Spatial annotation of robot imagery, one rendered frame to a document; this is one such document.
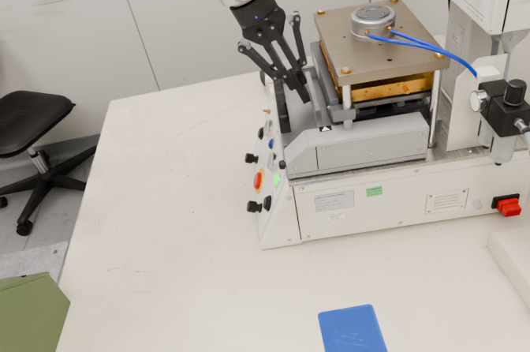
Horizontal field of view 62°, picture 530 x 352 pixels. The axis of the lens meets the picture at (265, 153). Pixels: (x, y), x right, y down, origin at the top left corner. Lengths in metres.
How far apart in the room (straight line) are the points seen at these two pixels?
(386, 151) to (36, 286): 0.66
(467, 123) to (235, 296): 0.52
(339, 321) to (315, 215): 0.20
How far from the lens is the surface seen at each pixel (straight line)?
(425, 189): 0.88
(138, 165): 1.25
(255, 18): 0.77
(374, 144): 0.78
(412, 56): 0.77
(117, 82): 2.55
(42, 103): 2.37
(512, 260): 0.89
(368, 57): 0.77
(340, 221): 0.89
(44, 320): 0.93
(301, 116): 0.88
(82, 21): 2.43
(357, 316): 0.84
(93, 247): 1.09
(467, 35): 0.88
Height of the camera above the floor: 1.48
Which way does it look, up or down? 39 degrees down
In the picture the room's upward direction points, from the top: 11 degrees counter-clockwise
